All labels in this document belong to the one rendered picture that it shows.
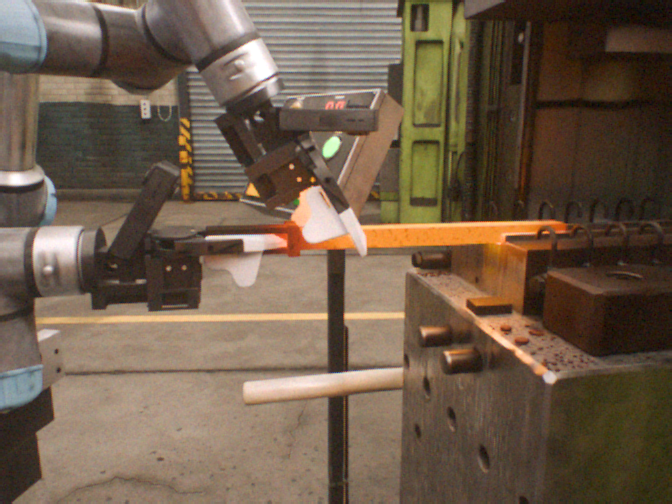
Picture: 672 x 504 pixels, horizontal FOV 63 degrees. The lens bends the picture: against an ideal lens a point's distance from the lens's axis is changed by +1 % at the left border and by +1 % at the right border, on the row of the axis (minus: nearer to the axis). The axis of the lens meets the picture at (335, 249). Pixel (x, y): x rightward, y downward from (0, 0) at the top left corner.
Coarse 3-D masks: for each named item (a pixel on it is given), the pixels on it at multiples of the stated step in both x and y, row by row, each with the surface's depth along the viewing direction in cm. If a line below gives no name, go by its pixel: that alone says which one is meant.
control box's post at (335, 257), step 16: (336, 256) 123; (336, 272) 124; (336, 288) 125; (336, 304) 126; (336, 320) 127; (336, 336) 128; (336, 352) 129; (336, 368) 130; (336, 400) 131; (336, 416) 132; (336, 432) 133; (336, 448) 134; (336, 464) 135; (336, 480) 136; (336, 496) 137
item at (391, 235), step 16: (272, 224) 63; (288, 224) 62; (400, 224) 66; (416, 224) 67; (432, 224) 67; (448, 224) 67; (464, 224) 67; (480, 224) 67; (496, 224) 67; (512, 224) 68; (528, 224) 68; (544, 224) 68; (560, 224) 68; (288, 240) 61; (304, 240) 62; (336, 240) 63; (368, 240) 63; (384, 240) 64; (400, 240) 64; (416, 240) 65; (432, 240) 65; (448, 240) 65; (464, 240) 66; (480, 240) 66; (496, 240) 67
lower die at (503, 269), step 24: (504, 240) 66; (528, 240) 66; (576, 240) 66; (600, 240) 66; (648, 240) 66; (456, 264) 79; (480, 264) 72; (504, 264) 66; (528, 264) 61; (576, 264) 63; (600, 264) 63; (648, 264) 65; (480, 288) 72; (504, 288) 66; (528, 288) 62; (528, 312) 63
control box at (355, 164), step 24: (312, 96) 121; (336, 96) 114; (360, 96) 107; (384, 96) 104; (384, 120) 106; (360, 144) 103; (384, 144) 107; (336, 168) 104; (360, 168) 104; (360, 192) 105; (288, 216) 116
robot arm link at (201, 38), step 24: (168, 0) 53; (192, 0) 52; (216, 0) 53; (168, 24) 54; (192, 24) 53; (216, 24) 53; (240, 24) 54; (168, 48) 57; (192, 48) 54; (216, 48) 54
